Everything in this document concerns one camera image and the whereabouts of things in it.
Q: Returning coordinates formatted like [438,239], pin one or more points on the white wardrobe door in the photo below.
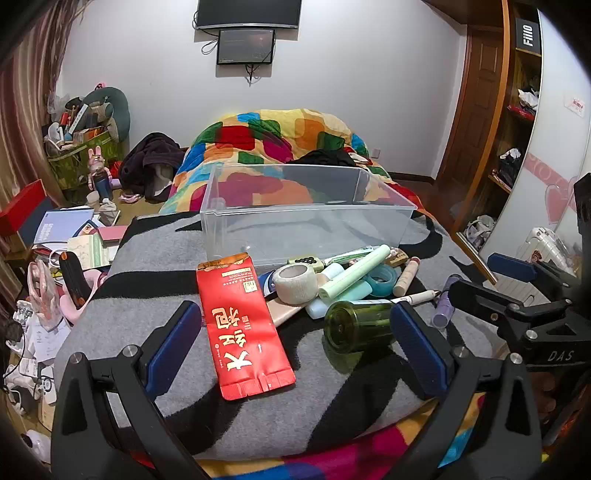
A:
[554,152]

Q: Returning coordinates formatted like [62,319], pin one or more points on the red foil packet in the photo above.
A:
[240,332]

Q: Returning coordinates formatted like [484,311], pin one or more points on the green storage bag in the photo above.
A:
[74,168]

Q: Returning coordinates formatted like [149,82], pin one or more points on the purple tube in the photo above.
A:
[444,309]

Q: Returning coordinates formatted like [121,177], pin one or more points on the striped curtain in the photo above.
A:
[27,101]

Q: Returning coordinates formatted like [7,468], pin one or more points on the pink rabbit figure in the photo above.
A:
[99,177]

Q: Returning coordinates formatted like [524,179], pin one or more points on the grey black blanket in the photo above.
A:
[138,295]

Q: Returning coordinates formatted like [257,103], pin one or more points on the colourful patchwork quilt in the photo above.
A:
[277,134]

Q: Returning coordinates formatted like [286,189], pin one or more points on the white suitcase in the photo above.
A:
[547,244]

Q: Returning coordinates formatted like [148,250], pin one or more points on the beige bandage roll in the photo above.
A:
[295,288]

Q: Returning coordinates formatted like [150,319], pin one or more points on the light green tube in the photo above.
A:
[351,274]

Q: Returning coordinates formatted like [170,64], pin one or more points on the green box with black beads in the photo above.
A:
[318,265]

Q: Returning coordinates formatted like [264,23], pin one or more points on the grey white bag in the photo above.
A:
[480,230]

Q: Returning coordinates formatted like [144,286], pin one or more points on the dark brown clothes heap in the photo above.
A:
[147,157]

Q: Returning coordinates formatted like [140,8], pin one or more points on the small white tube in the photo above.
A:
[328,273]

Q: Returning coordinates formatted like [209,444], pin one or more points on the wooden door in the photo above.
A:
[480,101]

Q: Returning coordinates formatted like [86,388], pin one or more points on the black television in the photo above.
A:
[249,13]

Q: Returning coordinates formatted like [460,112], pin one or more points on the grey plush cushion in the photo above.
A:
[115,106]

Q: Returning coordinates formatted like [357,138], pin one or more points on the red box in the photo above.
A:
[23,207]

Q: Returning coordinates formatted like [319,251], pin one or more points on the small wooden block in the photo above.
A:
[397,259]

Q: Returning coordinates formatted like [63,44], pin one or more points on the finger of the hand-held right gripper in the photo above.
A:
[510,266]
[480,297]

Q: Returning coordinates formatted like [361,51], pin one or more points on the clear plastic storage box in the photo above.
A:
[300,230]

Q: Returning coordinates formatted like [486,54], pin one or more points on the teal tape roll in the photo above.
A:
[385,286]

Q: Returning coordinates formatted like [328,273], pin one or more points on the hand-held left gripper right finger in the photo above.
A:
[415,350]

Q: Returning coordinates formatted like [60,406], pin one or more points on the green white booklet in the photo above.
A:
[87,251]

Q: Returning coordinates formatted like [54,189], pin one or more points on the black garment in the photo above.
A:
[323,158]

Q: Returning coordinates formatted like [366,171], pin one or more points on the blue book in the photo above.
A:
[60,224]

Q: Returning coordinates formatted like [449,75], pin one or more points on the black oblong case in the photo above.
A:
[74,277]

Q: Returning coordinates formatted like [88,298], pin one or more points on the beige lipstick tube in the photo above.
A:
[405,279]

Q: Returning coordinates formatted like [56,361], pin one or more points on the white pen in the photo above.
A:
[418,297]

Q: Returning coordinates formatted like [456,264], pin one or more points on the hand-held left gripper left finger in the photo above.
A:
[173,341]

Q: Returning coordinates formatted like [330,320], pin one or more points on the person's right hand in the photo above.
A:
[545,392]

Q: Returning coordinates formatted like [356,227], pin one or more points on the white paper pile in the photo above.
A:
[46,332]

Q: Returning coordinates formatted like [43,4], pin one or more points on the pink book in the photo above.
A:
[113,233]

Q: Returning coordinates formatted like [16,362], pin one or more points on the pink clear pouch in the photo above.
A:
[41,295]

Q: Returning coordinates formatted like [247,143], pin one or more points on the blue cream tube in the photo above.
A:
[268,286]

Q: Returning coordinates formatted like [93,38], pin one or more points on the pale blue small bottle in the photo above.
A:
[318,308]

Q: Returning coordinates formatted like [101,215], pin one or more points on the green glass bottle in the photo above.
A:
[355,325]

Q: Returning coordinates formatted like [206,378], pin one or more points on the wooden wardrobe shelf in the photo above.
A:
[519,69]

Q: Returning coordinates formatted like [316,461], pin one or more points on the white green toothpaste tube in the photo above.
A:
[351,256]

